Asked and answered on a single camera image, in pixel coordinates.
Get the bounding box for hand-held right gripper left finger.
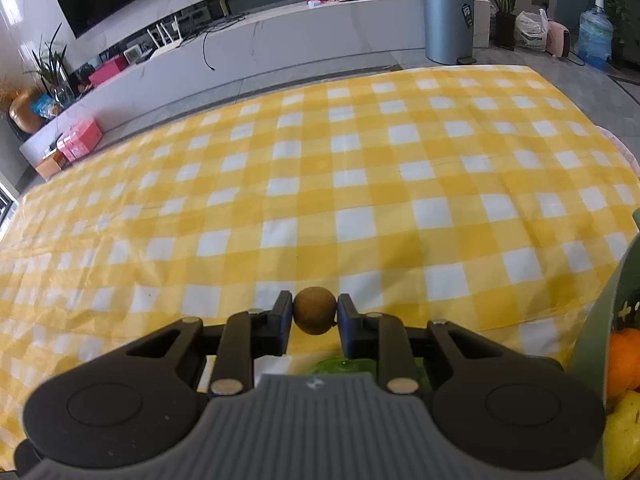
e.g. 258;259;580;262
127;290;293;397

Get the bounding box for spiky potted plant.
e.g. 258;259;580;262
24;24;77;107

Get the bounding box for brown kiwi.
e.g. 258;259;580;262
292;286;337;335

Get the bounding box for pink appliance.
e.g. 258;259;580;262
545;20;574;59

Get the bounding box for bright pink box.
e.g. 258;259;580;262
88;55;129;87

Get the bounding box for white router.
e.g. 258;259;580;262
146;16;184;52

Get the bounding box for blue snack bag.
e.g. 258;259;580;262
31;94;64;120

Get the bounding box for white marble media counter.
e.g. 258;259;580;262
19;0;491;161

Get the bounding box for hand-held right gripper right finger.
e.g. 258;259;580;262
337;294;521;394

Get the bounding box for orange cardboard box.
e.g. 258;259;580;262
35;152;69;179

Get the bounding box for orange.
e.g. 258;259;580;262
607;327;640;398

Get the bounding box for black loose cable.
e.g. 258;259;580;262
200;12;251;72

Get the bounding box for yellow checkered tablecloth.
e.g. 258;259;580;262
0;64;640;453

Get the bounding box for yellow-green pear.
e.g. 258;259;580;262
602;392;640;480

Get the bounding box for green bowl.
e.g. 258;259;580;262
570;205;640;480

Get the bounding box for white plastic bag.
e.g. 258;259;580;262
515;9;549;53

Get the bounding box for green cucumber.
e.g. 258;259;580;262
305;356;433;397

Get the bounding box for orange round vase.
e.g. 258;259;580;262
9;87;47;134

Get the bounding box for grey-blue trash can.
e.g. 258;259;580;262
421;0;477;66

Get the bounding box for blue water jug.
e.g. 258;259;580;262
575;0;614;71

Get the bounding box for long-leaf potted plant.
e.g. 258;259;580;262
470;0;547;52

